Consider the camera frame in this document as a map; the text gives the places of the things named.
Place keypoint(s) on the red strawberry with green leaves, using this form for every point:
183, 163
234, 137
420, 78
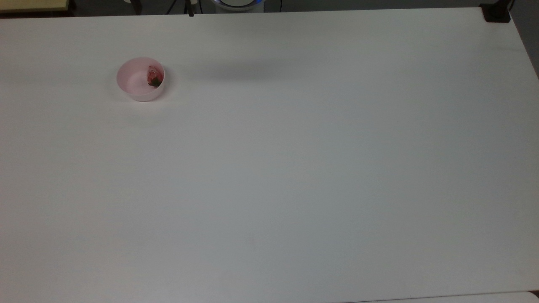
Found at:
154, 77

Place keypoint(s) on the pink plastic bowl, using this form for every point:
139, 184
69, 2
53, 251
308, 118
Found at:
134, 84

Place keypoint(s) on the black tripod leg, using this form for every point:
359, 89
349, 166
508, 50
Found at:
191, 8

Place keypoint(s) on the black table clamp block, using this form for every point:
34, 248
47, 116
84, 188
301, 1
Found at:
497, 13

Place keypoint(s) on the yellow table top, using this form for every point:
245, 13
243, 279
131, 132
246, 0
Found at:
31, 4

